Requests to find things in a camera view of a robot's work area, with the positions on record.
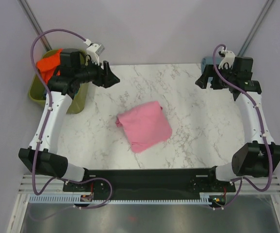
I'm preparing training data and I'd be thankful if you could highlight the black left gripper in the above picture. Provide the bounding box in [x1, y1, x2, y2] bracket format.
[75, 56, 120, 89]

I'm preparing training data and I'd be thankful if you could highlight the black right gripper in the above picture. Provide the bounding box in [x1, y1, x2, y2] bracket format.
[195, 64, 236, 90]

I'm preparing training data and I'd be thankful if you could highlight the pink t shirt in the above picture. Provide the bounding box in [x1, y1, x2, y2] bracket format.
[115, 101, 172, 153]

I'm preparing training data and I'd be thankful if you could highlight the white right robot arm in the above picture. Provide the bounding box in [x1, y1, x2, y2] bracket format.
[195, 57, 280, 191]

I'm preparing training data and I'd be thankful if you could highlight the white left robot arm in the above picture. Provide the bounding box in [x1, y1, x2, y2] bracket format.
[18, 44, 120, 191]

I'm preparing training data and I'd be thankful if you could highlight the folded grey blue t shirt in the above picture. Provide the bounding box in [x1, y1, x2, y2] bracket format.
[201, 56, 222, 74]

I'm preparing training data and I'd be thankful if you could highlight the orange t shirt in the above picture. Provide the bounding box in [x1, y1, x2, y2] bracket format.
[36, 49, 63, 84]

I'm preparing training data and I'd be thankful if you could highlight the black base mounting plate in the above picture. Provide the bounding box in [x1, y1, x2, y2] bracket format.
[63, 168, 236, 201]

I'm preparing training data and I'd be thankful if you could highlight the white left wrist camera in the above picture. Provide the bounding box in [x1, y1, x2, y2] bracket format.
[84, 39, 105, 65]

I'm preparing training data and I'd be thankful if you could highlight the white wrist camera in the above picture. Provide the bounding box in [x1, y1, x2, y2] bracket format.
[84, 39, 105, 65]
[218, 49, 236, 69]

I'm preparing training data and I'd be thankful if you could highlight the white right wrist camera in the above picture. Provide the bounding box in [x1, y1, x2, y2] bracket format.
[218, 49, 236, 69]

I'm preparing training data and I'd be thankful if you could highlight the aluminium frame rail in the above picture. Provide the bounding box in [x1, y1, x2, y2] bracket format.
[18, 175, 280, 195]

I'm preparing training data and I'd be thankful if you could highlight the light blue cable duct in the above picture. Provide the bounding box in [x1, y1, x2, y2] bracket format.
[28, 192, 225, 205]

